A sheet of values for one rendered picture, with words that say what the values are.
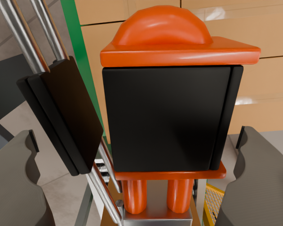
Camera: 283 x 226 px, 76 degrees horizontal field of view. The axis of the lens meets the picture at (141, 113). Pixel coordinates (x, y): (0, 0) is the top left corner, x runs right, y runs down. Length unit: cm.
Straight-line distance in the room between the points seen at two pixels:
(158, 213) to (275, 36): 89
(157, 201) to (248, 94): 87
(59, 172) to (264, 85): 189
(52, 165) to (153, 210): 194
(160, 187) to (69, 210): 243
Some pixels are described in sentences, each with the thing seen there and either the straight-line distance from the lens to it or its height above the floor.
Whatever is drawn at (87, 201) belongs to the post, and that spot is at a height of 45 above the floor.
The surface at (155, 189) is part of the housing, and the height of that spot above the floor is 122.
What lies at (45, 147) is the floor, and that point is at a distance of 196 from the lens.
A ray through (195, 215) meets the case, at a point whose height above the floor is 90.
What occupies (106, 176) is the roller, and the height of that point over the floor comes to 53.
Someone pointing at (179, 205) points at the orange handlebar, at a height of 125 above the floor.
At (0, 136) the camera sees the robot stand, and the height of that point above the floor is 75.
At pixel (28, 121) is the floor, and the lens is 185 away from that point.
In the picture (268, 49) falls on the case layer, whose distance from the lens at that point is 97.
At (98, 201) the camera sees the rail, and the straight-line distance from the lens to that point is 132.
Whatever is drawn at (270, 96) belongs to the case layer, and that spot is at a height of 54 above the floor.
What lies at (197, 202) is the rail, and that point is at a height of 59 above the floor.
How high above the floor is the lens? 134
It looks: 61 degrees down
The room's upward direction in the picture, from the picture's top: 179 degrees clockwise
